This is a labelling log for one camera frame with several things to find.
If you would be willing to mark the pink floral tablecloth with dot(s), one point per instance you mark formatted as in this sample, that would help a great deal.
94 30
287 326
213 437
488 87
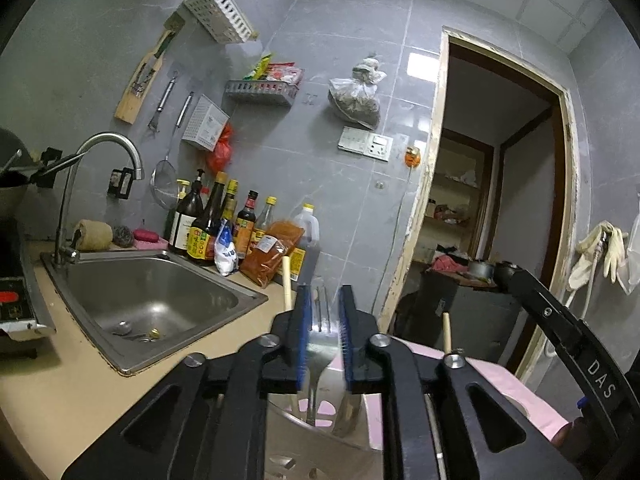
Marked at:
331 392

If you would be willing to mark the white rubber gloves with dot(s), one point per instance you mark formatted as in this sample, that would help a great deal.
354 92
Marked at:
605 242

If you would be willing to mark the grey wall spice shelf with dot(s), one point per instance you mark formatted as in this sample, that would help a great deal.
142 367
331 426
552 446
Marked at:
263 92

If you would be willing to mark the white wall switch panel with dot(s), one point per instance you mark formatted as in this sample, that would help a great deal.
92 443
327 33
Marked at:
365 143

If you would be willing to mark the dark soy sauce bottle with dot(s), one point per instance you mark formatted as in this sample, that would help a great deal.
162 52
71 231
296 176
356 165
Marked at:
204 229

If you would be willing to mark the white wall box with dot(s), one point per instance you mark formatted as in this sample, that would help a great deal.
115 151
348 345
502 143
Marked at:
205 125

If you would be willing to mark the mesh strainer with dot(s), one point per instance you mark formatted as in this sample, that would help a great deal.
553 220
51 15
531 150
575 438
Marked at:
163 182

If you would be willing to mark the wooden chopstick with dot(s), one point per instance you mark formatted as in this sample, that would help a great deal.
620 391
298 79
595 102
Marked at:
286 284
446 333

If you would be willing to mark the black wok pan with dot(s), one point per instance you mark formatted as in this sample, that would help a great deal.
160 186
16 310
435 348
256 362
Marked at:
19 171

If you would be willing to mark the dark grey cabinet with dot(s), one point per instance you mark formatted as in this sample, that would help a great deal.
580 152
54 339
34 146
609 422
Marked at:
483 320

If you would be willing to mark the steel kitchen sink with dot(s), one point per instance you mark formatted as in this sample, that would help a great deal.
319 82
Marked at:
138 308

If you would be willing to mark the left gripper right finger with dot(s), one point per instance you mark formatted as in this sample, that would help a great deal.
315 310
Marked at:
441 418

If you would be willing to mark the white plastic utensil holder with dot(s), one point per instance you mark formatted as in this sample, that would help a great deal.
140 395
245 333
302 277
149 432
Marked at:
336 447

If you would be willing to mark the black cooking pot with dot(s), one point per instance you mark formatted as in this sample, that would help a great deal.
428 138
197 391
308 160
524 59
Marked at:
503 272

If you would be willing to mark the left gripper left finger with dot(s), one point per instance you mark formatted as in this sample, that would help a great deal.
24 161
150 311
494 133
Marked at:
206 418

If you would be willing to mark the large oil jug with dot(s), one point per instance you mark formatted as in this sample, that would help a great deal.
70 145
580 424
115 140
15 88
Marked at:
306 253

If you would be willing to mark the metal fork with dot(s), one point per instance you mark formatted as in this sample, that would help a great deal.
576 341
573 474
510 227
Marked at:
322 343

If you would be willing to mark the person right hand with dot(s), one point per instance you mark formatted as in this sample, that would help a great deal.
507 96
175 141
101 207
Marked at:
573 439

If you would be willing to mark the clear hanging plastic bag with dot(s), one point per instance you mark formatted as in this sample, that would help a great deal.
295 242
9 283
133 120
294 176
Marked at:
628 273

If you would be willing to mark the white wall basket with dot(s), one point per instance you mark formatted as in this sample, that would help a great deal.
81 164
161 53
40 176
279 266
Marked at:
223 20

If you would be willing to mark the orange wall hook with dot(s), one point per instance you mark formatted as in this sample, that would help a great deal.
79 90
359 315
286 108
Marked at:
412 157

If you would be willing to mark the wooden knife holder board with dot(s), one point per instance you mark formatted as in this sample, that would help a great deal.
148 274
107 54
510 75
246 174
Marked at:
130 104

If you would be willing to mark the red plastic bag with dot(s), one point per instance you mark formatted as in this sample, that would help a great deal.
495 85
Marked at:
221 155

